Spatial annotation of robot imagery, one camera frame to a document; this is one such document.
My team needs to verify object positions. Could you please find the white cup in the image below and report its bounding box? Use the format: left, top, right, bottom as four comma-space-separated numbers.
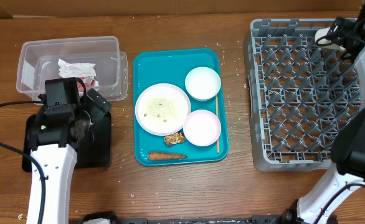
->
315, 28, 345, 50

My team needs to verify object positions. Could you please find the red snack wrapper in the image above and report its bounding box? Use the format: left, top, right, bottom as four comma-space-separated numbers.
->
82, 77, 99, 87

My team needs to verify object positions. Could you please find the white printed paper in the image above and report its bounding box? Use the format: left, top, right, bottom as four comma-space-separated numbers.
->
58, 59, 96, 78

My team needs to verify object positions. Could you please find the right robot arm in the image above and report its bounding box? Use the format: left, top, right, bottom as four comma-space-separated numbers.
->
282, 1, 365, 223

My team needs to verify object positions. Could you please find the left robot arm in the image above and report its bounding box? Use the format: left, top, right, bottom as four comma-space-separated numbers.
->
22, 78, 111, 223

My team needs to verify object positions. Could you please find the grey dishwasher rack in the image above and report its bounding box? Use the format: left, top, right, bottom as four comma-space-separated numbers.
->
244, 19, 365, 172

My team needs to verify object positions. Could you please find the black tray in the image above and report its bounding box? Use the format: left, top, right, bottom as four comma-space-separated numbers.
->
23, 110, 112, 170

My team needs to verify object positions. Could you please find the clear plastic bin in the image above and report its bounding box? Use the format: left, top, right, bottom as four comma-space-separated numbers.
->
16, 36, 129, 101

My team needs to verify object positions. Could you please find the carrot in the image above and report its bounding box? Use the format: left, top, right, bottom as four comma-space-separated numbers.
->
148, 152, 187, 161

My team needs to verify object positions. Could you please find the large white plate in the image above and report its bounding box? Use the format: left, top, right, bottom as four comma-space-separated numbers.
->
135, 83, 191, 136

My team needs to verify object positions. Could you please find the brown food scrap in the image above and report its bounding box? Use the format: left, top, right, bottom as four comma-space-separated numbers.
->
163, 132, 186, 146

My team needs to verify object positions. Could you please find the teal serving tray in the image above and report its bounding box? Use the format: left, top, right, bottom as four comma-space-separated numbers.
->
133, 48, 229, 166

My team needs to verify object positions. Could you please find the small white plate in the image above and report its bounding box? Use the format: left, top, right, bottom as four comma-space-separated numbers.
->
182, 110, 217, 147

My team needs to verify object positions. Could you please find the white bowl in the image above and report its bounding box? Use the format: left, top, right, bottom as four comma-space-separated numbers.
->
185, 67, 221, 101

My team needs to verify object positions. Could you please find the wooden chopstick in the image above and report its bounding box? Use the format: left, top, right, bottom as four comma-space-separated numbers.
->
215, 94, 221, 153

